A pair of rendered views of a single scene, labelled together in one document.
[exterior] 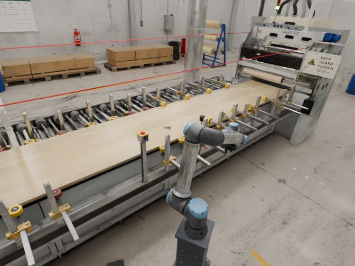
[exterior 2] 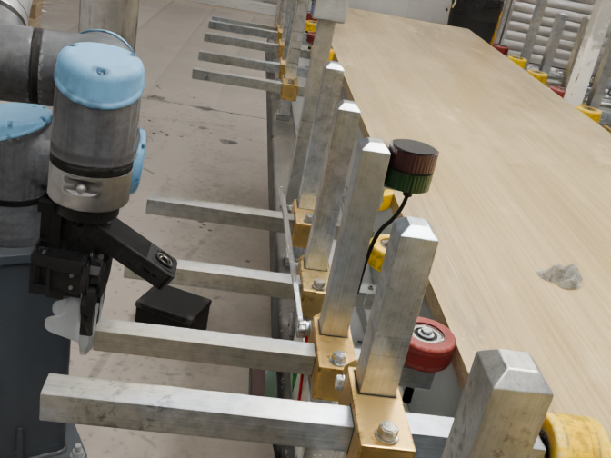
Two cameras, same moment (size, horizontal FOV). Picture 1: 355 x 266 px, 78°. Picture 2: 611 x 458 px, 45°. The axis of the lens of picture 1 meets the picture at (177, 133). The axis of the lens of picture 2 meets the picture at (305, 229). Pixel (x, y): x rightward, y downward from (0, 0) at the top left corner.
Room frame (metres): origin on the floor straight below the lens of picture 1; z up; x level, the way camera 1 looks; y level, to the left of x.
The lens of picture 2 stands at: (2.46, -1.02, 1.39)
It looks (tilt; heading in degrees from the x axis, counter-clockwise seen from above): 24 degrees down; 124
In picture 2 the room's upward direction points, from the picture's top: 11 degrees clockwise
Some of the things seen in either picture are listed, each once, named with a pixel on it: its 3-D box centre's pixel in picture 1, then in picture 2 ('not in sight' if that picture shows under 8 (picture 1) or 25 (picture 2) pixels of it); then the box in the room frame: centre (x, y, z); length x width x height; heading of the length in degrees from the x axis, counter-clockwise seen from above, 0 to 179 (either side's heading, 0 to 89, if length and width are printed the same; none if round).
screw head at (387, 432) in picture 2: not in sight; (387, 431); (2.25, -0.53, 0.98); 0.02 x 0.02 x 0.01
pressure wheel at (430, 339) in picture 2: not in sight; (416, 365); (2.15, -0.24, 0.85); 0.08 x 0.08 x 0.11
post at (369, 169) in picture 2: (203, 137); (336, 311); (2.04, -0.28, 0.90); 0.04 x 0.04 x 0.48; 42
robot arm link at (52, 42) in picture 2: (227, 133); (91, 74); (1.73, -0.46, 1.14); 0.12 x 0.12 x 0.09; 51
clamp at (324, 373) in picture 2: not in sight; (332, 353); (2.06, -0.30, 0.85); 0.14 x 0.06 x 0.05; 132
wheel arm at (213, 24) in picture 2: not in sight; (262, 34); (0.50, 1.31, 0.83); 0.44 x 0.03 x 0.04; 42
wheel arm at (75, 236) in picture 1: (66, 218); (262, 84); (1.00, 0.75, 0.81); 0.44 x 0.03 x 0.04; 42
